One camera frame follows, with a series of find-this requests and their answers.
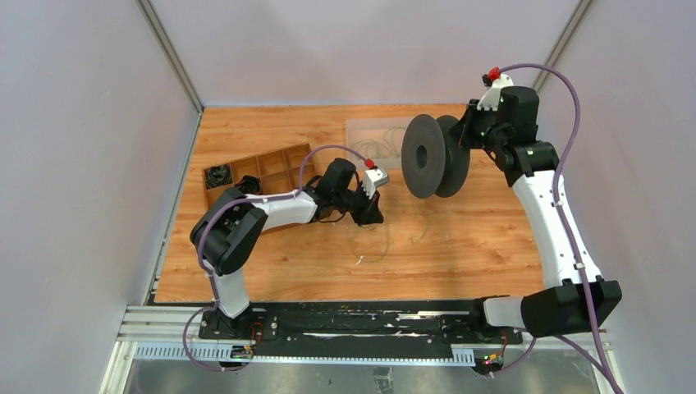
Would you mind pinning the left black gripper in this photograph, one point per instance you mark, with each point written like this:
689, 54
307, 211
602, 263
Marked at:
370, 213

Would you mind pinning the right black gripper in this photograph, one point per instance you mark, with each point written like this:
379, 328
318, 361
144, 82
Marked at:
463, 130

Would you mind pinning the dark grey spool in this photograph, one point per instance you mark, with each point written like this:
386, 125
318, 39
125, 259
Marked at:
432, 163

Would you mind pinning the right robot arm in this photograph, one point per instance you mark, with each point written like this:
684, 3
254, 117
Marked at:
576, 298

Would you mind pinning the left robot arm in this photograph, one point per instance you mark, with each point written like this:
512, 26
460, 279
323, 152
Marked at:
226, 235

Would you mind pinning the translucent plastic bin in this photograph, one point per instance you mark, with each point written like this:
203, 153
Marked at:
378, 139

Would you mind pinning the wooden compartment tray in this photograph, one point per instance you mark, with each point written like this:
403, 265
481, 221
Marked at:
269, 173

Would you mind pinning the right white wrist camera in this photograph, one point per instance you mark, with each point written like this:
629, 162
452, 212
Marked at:
492, 98

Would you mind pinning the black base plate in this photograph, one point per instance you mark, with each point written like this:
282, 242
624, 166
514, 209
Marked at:
399, 330

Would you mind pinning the aluminium frame rail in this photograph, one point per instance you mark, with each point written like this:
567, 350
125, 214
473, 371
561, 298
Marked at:
157, 351

